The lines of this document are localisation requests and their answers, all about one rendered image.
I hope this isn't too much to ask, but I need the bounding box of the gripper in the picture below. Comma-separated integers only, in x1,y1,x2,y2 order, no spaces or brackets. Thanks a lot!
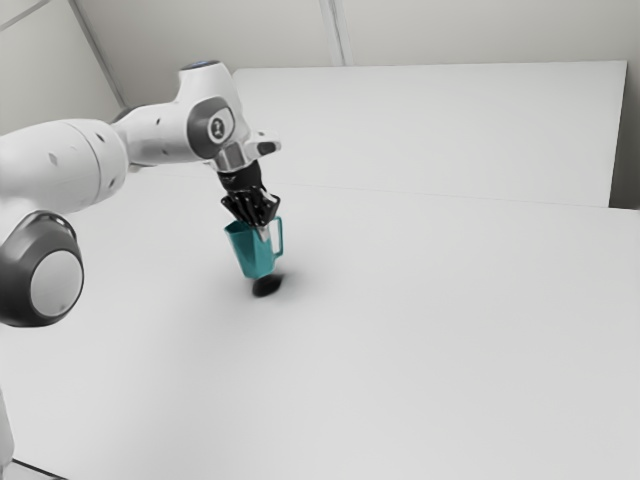
215,164,282,244

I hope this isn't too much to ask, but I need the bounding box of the teal faceted mug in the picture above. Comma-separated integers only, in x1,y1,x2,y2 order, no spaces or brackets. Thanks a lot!
223,215,286,280

